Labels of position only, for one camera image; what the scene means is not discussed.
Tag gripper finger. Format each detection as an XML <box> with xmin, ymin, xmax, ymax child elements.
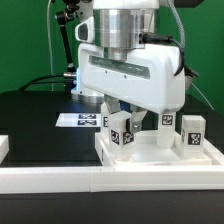
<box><xmin>104</xmin><ymin>95</ymin><xmax>120</xmax><ymax>114</ymax></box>
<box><xmin>127</xmin><ymin>105</ymin><xmax>147</xmax><ymax>133</ymax></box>

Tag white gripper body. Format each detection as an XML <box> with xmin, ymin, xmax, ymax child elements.
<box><xmin>75</xmin><ymin>16</ymin><xmax>185</xmax><ymax>114</ymax></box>

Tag white square table top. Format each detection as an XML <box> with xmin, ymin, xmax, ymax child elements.
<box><xmin>95</xmin><ymin>131</ymin><xmax>212</xmax><ymax>167</ymax></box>

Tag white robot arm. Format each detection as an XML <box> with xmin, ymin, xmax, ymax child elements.
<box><xmin>56</xmin><ymin>0</ymin><xmax>198</xmax><ymax>133</ymax></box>

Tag white sheet with markers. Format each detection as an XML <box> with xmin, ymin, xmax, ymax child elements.
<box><xmin>56</xmin><ymin>113</ymin><xmax>101</xmax><ymax>127</ymax></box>

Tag white U-shaped fence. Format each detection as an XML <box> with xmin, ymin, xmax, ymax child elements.
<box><xmin>0</xmin><ymin>135</ymin><xmax>224</xmax><ymax>194</ymax></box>

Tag black cables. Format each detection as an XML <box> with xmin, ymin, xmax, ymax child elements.
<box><xmin>18</xmin><ymin>73</ymin><xmax>76</xmax><ymax>93</ymax></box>

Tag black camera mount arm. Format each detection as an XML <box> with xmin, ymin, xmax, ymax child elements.
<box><xmin>55</xmin><ymin>0</ymin><xmax>80</xmax><ymax>74</ymax></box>

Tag white thin cable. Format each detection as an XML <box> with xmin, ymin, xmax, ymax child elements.
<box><xmin>46</xmin><ymin>0</ymin><xmax>56</xmax><ymax>92</ymax></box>

